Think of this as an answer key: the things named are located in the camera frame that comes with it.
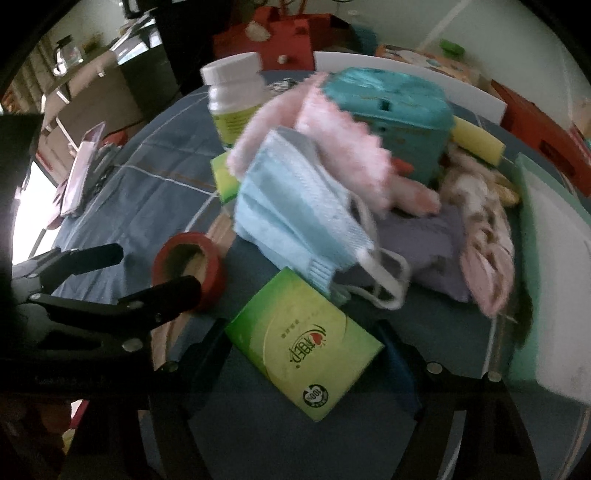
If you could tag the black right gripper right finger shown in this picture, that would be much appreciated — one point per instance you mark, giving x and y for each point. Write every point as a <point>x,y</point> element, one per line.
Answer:
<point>495,443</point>

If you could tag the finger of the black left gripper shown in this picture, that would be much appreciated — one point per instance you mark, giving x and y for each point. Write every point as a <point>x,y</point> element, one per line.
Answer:
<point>131,316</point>
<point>44,273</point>

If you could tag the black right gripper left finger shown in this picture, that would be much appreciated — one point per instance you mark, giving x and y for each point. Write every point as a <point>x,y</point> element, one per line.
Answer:
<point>108,443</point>

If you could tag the green tissue pack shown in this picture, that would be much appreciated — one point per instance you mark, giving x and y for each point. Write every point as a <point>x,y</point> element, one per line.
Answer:
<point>226,185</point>
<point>308,348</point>

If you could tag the light blue face mask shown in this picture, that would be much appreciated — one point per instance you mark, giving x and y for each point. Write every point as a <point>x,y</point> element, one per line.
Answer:
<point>301,218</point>

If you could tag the pink fluffy cloth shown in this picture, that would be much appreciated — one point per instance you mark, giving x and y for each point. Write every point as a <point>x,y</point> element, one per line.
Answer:
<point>348,150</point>

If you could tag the white green storage bin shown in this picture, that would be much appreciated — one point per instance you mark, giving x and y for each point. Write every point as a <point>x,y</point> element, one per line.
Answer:
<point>555,249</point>

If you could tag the red tape roll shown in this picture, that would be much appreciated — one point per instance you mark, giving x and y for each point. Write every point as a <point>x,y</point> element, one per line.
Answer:
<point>192,254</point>

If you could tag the purple cloth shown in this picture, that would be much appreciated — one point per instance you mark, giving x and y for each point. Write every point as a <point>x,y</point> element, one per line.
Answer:
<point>432,245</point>

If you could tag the pink patterned sock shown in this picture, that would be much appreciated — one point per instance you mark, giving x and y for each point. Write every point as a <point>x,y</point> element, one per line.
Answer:
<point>487,258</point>

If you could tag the white pill bottle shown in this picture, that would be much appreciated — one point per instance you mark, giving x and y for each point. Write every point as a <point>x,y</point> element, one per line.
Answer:
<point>236,90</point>

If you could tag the red cardboard box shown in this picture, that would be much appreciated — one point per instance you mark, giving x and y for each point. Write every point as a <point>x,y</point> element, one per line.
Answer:
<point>564,149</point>

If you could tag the yellow sponge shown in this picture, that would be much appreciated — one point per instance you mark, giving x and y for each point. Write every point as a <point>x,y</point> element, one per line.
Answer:
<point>478,141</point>

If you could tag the red gift bag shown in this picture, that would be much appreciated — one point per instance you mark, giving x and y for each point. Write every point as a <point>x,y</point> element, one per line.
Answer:
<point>284,41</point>

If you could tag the teal plastic box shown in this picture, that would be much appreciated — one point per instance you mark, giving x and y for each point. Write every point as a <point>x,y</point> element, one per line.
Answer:
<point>411,115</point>

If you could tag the colourful toy box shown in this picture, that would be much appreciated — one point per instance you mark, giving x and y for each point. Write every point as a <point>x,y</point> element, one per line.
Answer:
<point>446,66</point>

